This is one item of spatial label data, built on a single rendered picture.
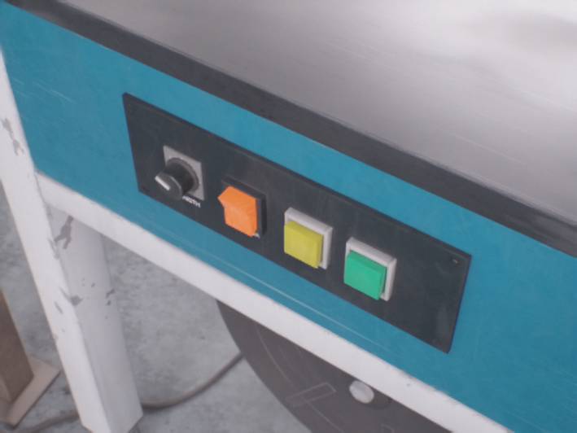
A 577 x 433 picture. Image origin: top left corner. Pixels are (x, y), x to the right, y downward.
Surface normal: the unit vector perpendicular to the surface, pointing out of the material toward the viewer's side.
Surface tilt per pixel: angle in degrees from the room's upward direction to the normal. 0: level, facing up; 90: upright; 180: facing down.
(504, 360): 90
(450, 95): 0
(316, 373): 90
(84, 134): 90
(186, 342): 0
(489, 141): 0
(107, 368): 90
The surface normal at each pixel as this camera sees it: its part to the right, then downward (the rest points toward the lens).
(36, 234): -0.57, 0.59
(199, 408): 0.00, -0.70
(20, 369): 0.89, 0.33
